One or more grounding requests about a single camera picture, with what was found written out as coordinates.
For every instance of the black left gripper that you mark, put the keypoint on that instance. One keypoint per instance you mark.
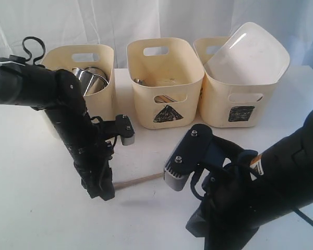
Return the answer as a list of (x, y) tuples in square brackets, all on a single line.
[(91, 160)]

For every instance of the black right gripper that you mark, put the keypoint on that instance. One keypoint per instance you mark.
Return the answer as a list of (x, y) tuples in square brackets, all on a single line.
[(220, 218)]

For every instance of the wooden chopstick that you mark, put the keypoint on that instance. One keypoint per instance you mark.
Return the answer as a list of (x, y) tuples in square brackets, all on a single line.
[(129, 183)]

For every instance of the steel mug sideways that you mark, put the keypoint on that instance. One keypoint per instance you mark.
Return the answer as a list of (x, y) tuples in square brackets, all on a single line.
[(87, 80)]

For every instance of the steel table knife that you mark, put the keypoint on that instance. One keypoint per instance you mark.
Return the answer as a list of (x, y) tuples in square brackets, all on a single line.
[(165, 99)]

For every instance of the steel spoon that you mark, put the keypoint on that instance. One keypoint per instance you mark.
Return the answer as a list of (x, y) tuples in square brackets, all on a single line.
[(141, 82)]

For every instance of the steel mug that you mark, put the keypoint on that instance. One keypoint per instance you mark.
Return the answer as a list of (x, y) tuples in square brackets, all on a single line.
[(100, 73)]

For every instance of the white square plate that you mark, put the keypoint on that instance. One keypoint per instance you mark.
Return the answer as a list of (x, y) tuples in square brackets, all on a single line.
[(251, 56)]

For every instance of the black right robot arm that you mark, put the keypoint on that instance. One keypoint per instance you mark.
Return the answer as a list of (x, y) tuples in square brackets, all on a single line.
[(254, 188)]

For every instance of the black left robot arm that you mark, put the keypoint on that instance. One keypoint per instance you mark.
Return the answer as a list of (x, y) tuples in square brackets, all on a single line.
[(58, 94)]

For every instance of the cream bin with circle mark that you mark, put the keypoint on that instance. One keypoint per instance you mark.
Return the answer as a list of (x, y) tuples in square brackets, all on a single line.
[(93, 66)]

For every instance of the cream bin with square mark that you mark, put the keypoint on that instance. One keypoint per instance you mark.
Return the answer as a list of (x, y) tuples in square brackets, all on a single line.
[(224, 105)]

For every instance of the cream bin with triangle mark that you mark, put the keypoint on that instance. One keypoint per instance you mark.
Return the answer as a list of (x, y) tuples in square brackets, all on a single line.
[(170, 67)]

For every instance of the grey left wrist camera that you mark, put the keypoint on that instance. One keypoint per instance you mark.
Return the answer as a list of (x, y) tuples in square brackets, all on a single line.
[(121, 126)]

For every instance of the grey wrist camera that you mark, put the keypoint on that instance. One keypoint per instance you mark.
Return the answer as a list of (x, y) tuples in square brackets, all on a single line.
[(121, 126), (196, 148)]

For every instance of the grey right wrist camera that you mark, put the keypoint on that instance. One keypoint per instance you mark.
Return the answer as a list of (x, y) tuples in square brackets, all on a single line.
[(196, 148)]

